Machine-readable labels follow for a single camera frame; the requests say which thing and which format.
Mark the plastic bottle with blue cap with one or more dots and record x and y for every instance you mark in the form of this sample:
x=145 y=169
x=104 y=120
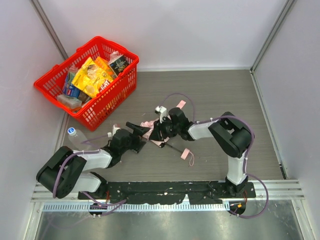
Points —
x=77 y=138

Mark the blue snack packet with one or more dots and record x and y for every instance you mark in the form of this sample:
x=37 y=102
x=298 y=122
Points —
x=68 y=88

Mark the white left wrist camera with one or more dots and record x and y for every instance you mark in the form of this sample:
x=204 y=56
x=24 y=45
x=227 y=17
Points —
x=113 y=131

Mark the black box with gold print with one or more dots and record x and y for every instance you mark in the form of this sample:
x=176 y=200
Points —
x=118 y=64

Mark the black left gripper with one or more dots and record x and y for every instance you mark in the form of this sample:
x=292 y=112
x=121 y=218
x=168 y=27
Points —
x=136 y=140

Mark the clear plastic container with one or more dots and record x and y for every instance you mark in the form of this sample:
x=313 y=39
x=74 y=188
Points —
x=70 y=102

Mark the aluminium frame rail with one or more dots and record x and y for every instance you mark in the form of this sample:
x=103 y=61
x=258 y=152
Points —
x=288 y=189

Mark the red plastic shopping basket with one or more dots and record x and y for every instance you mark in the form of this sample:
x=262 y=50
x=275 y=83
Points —
x=93 y=111

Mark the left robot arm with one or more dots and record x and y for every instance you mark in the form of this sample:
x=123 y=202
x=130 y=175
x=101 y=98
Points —
x=69 y=171

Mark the red and white snack packet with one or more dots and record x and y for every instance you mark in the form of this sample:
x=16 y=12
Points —
x=104 y=85

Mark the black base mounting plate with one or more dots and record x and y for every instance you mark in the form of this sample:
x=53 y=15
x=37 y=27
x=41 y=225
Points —
x=172 y=192

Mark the white slotted cable duct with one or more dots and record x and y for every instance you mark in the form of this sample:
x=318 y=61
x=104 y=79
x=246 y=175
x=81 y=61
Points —
x=88 y=207

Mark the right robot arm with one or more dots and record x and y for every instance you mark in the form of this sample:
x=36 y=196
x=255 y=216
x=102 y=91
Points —
x=233 y=136

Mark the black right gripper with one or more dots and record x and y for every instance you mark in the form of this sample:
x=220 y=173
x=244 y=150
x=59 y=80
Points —
x=160 y=131

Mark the yellow snack bag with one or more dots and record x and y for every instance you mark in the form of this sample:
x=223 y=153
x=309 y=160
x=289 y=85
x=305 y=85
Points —
x=89 y=78

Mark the orange snack box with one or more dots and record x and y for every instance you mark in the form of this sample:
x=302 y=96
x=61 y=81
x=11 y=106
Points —
x=103 y=64

